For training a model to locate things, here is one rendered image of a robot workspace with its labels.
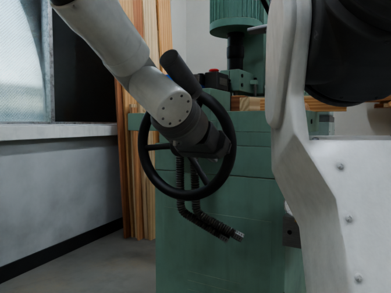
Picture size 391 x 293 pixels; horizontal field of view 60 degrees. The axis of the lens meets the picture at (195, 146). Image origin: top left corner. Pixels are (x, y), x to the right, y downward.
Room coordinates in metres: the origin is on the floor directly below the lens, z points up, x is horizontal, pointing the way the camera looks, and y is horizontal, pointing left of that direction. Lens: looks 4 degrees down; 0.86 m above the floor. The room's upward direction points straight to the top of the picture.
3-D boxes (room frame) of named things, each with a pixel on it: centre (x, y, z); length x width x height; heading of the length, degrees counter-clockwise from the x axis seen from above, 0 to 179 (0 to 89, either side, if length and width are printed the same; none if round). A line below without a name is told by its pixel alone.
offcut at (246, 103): (0.99, -0.16, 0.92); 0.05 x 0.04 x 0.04; 128
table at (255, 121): (1.08, -0.05, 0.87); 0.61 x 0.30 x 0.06; 61
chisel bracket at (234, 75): (1.18, -0.15, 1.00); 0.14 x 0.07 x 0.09; 151
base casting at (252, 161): (1.27, -0.19, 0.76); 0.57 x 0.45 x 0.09; 151
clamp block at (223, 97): (1.01, -0.01, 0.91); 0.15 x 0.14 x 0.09; 61
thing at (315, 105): (1.14, -0.18, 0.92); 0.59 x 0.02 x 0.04; 61
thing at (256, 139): (1.11, -0.11, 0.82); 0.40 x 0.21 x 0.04; 61
